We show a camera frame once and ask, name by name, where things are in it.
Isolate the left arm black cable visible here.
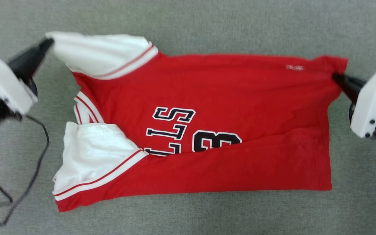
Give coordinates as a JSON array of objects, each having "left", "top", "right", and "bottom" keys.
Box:
[{"left": 0, "top": 114, "right": 50, "bottom": 227}]

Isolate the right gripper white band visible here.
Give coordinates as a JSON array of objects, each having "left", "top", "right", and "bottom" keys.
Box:
[{"left": 333, "top": 64, "right": 376, "bottom": 146}]

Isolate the red white basketball jersey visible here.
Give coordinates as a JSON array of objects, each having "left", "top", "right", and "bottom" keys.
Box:
[{"left": 45, "top": 31, "right": 348, "bottom": 212}]

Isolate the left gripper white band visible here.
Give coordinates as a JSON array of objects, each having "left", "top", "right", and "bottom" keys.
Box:
[{"left": 0, "top": 38, "right": 54, "bottom": 146}]

